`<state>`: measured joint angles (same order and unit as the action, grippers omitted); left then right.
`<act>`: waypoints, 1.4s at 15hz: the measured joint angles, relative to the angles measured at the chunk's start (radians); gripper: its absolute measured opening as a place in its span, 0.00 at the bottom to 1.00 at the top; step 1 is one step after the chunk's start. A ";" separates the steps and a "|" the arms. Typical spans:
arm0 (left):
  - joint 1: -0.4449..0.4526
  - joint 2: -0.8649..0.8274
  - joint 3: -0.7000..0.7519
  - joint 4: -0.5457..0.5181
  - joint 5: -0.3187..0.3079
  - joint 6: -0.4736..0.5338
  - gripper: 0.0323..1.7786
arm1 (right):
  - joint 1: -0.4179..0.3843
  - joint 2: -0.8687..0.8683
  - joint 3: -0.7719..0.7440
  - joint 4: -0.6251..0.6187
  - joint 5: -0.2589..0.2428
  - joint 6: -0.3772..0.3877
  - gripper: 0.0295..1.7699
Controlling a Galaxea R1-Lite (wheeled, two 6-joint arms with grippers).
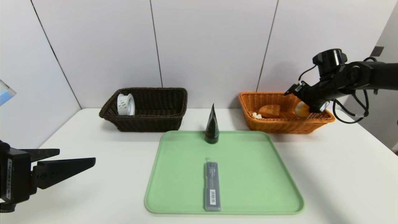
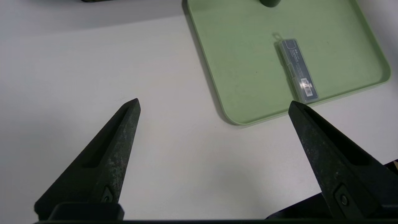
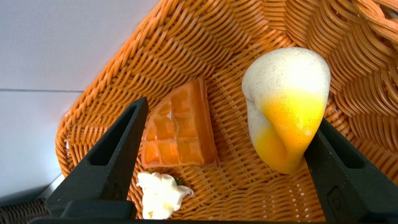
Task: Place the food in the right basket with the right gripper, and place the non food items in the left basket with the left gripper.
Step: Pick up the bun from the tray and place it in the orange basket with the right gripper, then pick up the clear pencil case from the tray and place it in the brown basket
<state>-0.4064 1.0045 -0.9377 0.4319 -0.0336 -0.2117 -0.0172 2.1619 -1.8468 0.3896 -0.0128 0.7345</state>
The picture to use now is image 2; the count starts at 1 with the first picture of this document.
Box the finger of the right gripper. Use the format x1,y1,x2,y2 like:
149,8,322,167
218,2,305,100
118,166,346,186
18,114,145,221
266,192,331,219

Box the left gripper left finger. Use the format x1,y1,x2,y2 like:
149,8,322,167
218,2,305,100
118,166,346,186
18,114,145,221
34,98,141,220

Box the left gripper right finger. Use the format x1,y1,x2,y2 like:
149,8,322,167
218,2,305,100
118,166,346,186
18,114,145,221
288,101,398,220

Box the clear grey compass case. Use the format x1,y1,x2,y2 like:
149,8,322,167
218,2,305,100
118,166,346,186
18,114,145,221
278,38,320,104

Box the green plastic tray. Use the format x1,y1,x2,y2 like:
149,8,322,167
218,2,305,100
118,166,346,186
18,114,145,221
182,0,391,126

